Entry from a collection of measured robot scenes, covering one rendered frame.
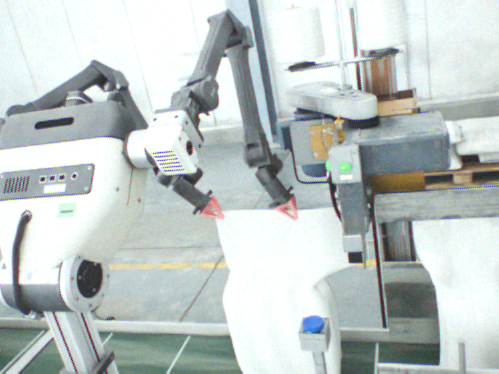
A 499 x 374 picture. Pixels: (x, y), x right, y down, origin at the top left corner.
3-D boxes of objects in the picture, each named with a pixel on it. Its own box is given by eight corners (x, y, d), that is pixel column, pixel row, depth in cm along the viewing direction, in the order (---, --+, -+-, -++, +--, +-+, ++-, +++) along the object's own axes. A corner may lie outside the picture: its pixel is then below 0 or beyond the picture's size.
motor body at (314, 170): (299, 180, 176) (288, 116, 168) (305, 167, 189) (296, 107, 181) (339, 177, 171) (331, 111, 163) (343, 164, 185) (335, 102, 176)
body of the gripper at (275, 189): (294, 189, 154) (282, 171, 153) (285, 201, 146) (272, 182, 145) (279, 197, 158) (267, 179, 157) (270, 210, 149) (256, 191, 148)
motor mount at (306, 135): (294, 167, 170) (288, 124, 165) (298, 161, 176) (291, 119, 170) (374, 160, 161) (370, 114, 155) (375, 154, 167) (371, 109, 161)
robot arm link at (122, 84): (99, 89, 169) (108, 71, 162) (113, 87, 173) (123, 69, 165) (157, 189, 163) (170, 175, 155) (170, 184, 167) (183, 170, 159)
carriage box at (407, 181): (349, 205, 161) (339, 116, 150) (357, 171, 191) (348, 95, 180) (426, 200, 153) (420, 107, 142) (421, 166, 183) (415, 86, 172)
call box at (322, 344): (300, 351, 133) (297, 334, 131) (305, 333, 140) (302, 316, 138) (328, 352, 131) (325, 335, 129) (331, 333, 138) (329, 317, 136)
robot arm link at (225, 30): (205, 9, 146) (232, -3, 142) (226, 44, 155) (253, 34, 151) (167, 104, 119) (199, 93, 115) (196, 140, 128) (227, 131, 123)
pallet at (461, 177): (390, 191, 421) (389, 176, 416) (391, 161, 494) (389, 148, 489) (542, 181, 382) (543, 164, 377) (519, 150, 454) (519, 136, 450)
